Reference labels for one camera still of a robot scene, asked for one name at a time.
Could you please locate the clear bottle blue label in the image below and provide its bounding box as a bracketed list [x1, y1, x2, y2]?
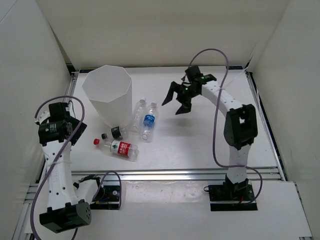
[140, 102, 159, 143]

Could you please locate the clear bottle without label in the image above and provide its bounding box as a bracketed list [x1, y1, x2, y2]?
[128, 97, 147, 135]

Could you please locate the clear bottle red label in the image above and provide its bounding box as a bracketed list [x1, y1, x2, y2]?
[93, 138, 139, 160]

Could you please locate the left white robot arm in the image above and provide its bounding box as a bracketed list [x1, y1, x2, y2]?
[35, 97, 178, 234]

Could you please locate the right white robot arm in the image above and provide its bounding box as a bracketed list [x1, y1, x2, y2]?
[35, 75, 258, 204]

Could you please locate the white octagonal plastic bin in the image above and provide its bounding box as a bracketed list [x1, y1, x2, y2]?
[82, 65, 132, 127]

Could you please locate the small bottle black label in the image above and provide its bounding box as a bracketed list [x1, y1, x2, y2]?
[101, 126, 128, 140]

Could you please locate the aluminium frame rail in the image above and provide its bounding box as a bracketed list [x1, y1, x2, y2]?
[72, 167, 284, 181]

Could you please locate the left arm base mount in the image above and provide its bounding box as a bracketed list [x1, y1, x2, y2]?
[90, 171, 122, 211]

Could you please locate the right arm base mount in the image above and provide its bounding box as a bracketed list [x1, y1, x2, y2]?
[203, 184, 258, 212]

